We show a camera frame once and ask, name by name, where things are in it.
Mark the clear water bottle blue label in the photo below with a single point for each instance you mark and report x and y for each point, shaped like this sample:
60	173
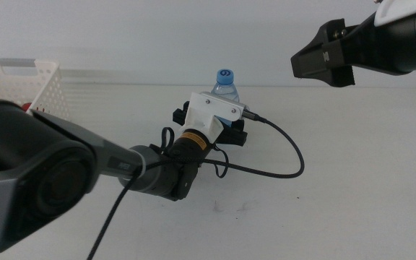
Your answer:
225	81

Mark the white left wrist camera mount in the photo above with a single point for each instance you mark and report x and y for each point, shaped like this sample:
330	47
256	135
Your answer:
211	112

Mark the white perforated plastic basket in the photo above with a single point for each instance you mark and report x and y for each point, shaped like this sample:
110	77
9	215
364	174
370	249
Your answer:
49	66

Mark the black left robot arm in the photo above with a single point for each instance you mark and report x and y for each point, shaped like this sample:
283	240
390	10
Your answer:
31	162

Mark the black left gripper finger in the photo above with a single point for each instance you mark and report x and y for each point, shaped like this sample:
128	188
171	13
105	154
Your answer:
181	113
235	135

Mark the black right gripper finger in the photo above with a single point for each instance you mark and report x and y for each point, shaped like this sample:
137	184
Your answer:
320	61
332	30

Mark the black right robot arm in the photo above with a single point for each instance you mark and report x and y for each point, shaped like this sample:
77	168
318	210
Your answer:
410	47

